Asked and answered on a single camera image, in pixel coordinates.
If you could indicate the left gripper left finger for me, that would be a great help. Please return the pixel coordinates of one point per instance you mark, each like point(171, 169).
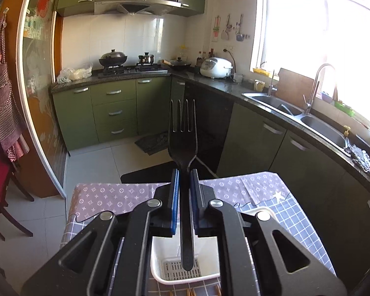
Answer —
point(111, 255)

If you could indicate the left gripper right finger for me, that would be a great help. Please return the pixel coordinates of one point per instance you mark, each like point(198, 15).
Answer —
point(257, 256)

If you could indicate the black plastic fork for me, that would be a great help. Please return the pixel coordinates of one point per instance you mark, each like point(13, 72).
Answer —
point(182, 148)

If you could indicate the green kitchen cabinets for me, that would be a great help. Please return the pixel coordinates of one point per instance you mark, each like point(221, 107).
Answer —
point(236, 136)

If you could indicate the white plastic utensil holder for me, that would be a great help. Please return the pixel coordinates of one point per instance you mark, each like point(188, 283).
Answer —
point(166, 266)

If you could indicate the blue checkered tablecloth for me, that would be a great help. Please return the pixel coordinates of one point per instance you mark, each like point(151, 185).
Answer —
point(244, 192)

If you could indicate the black floor mat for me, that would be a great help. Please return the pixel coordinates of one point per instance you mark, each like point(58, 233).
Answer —
point(153, 144)

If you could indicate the red wooden chair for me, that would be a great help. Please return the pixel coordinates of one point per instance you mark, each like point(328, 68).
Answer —
point(7, 173)

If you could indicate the steel double sink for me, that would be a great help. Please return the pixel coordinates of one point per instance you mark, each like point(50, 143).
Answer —
point(308, 121)

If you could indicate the chrome sink faucet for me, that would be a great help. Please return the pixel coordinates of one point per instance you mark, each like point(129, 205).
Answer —
point(325, 81)

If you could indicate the wooden cutting board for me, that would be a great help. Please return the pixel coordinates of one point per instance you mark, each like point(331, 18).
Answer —
point(292, 86)

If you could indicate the white plastic bag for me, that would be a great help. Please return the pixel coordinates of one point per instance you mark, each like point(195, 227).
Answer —
point(67, 75)

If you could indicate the checkered apron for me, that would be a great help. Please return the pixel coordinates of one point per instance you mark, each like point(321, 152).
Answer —
point(12, 123)

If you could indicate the white rice cooker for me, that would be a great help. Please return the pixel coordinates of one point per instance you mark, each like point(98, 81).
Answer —
point(216, 68)

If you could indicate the black wok with lid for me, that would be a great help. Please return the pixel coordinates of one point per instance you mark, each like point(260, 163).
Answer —
point(112, 59)

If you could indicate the small steel pot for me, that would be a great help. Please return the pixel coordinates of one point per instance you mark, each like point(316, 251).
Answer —
point(146, 59)

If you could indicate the black frying pan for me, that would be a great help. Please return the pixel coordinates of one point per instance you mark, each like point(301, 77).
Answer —
point(177, 64)

